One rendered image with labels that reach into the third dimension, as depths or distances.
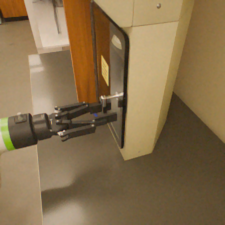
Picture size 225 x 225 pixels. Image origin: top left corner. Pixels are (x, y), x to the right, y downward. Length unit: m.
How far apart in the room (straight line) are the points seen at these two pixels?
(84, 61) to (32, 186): 1.29
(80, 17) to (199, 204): 0.73
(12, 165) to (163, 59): 1.78
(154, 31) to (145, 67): 0.09
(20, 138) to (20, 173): 1.44
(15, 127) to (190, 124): 0.68
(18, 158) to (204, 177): 1.69
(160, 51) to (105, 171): 0.43
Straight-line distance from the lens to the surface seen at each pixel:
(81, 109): 0.64
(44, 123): 0.58
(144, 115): 0.63
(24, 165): 2.05
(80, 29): 0.84
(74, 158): 0.78
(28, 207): 1.83
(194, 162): 0.81
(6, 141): 0.60
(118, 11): 0.45
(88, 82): 0.94
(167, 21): 0.51
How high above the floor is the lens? 1.56
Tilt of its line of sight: 42 degrees down
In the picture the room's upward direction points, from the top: straight up
